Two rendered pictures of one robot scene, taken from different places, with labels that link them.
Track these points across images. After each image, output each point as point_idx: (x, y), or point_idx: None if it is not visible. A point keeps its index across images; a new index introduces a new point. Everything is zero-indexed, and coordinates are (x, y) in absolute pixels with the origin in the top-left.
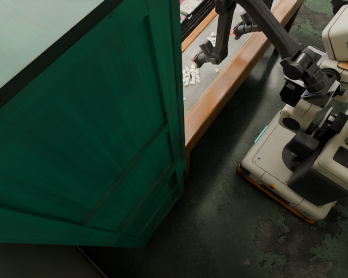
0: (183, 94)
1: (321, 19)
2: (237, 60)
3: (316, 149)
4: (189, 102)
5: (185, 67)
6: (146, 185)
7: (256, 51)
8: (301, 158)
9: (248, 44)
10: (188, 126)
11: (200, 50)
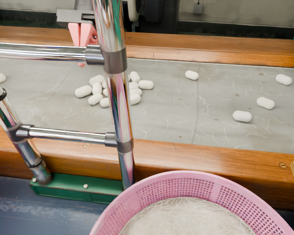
0: (175, 83)
1: None
2: (44, 37)
3: (140, 17)
4: (186, 70)
5: (85, 109)
6: None
7: (11, 27)
8: (162, 13)
9: None
10: (243, 45)
11: (63, 17)
